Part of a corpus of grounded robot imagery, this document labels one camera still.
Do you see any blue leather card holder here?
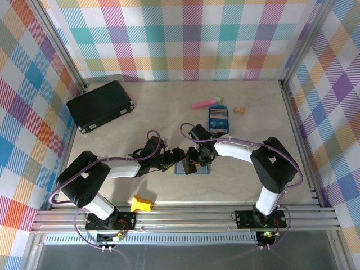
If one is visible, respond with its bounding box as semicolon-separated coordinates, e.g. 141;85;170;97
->
174;161;212;176

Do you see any blue oval tray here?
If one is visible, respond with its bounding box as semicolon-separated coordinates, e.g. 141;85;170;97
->
208;104;232;134

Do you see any stack of colourful cards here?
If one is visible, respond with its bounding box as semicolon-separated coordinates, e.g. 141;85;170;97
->
210;107;228;118

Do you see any pink toy microphone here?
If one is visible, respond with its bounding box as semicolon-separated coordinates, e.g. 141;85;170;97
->
191;96;224;110

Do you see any yellow plastic tool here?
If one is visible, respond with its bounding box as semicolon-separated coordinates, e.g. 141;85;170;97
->
130;194;154;213

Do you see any slotted metal strip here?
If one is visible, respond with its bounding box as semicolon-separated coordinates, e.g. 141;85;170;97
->
44;235;259;245

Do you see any black hard case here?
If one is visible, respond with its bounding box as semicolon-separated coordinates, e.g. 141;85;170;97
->
66;80;136;134

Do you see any small circuit board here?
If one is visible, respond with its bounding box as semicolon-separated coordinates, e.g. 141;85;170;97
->
256;229;279;246
96;231;127;245

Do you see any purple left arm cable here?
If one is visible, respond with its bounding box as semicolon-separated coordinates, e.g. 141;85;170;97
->
48;129;169;251

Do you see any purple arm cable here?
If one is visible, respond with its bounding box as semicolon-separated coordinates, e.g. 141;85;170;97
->
48;129;169;251
179;123;303;251

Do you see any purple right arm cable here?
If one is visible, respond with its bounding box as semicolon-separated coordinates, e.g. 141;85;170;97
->
179;123;303;251

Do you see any long aluminium base rail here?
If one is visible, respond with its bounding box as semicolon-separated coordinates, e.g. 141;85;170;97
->
30;206;343;234

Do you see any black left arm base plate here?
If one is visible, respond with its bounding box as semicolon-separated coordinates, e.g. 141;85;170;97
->
85;211;138;232

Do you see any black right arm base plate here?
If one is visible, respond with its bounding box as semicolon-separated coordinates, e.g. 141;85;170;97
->
235;210;292;230

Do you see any aluminium table side rail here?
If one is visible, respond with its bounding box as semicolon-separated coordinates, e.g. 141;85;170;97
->
48;84;85;212
281;80;323;208

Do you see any aluminium frame post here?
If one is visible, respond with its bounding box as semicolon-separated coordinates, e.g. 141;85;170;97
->
28;0;90;93
280;0;338;89

